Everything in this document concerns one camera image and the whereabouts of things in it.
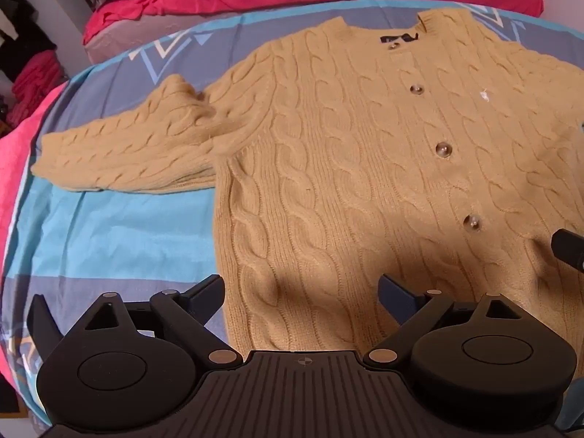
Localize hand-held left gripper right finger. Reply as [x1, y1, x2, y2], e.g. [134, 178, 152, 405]
[362, 274, 530, 369]

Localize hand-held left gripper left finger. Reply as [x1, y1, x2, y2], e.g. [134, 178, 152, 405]
[81, 275, 243, 371]

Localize pile of red clothes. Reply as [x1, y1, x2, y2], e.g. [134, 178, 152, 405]
[11, 50, 63, 125]

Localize blue grey printed blanket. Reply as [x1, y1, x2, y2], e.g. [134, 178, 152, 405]
[0, 0, 584, 430]

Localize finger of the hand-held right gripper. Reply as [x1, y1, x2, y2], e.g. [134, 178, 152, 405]
[551, 229, 584, 273]

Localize dark hanging clothes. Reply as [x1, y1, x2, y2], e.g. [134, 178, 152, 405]
[0, 0, 58, 78]

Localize pink blanket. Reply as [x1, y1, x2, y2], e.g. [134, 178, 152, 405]
[0, 84, 67, 224]

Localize tan cable-knit sweater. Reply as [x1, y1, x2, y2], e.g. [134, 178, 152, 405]
[31, 9, 584, 434]

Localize grey embossed mattress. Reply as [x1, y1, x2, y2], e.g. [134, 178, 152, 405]
[84, 9, 256, 65]

